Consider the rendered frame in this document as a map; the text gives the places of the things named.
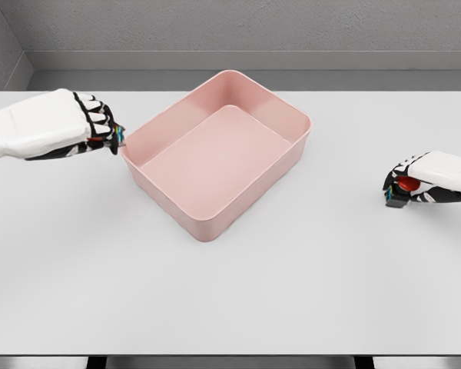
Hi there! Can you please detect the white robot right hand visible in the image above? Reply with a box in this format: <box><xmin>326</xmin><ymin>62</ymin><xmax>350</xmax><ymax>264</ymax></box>
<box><xmin>381</xmin><ymin>150</ymin><xmax>461</xmax><ymax>205</ymax></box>

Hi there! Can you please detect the pink rectangular plastic basket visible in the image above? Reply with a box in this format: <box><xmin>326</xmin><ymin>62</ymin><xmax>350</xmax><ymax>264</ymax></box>
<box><xmin>119</xmin><ymin>69</ymin><xmax>313</xmax><ymax>244</ymax></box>

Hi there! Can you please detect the industrial switch with red button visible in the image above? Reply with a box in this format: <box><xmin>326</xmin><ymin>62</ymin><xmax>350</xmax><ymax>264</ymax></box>
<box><xmin>384</xmin><ymin>175</ymin><xmax>422</xmax><ymax>211</ymax></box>
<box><xmin>87</xmin><ymin>123</ymin><xmax>127</xmax><ymax>155</ymax></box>

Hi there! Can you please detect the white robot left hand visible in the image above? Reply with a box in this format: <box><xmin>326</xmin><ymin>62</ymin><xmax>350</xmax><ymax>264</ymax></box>
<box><xmin>6</xmin><ymin>88</ymin><xmax>127</xmax><ymax>161</ymax></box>

